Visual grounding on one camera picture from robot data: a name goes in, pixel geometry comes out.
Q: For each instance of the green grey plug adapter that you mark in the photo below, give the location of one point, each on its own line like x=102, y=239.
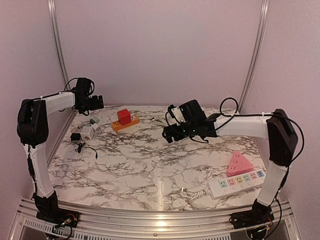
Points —
x=94, y=120

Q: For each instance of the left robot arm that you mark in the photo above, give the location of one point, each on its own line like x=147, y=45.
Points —
x=33, y=132

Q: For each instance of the aluminium frame post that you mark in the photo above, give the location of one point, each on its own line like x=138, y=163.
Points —
x=258, y=43
x=57, y=42

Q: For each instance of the black power adapter with cable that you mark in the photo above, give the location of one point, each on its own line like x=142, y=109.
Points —
x=76, y=139

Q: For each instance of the orange power strip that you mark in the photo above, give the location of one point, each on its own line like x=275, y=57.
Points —
x=116, y=125

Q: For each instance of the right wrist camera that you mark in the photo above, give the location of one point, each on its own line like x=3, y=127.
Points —
x=176, y=113

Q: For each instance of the right aluminium frame post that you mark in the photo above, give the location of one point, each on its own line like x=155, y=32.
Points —
x=258, y=43

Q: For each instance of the white multicolour power strip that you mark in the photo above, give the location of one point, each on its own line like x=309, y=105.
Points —
x=236, y=184

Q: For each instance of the red cube socket adapter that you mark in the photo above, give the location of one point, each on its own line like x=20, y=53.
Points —
x=124, y=117

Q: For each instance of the left aluminium frame post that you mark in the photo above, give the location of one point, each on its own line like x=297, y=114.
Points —
x=57, y=42

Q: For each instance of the white cube socket adapter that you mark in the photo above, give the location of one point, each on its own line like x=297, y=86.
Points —
x=87, y=133

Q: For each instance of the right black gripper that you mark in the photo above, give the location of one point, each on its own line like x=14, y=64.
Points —
x=177, y=136

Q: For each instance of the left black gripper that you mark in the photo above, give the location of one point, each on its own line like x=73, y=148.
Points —
x=96, y=105

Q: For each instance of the aluminium front rail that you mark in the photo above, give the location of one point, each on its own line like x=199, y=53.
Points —
x=97, y=223

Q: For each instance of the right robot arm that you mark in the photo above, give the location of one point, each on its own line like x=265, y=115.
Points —
x=280, y=131

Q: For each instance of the white small charger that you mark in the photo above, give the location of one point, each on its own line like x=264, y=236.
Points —
x=95, y=126

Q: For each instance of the pink triangular power strip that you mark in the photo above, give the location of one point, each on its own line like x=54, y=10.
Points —
x=238, y=165

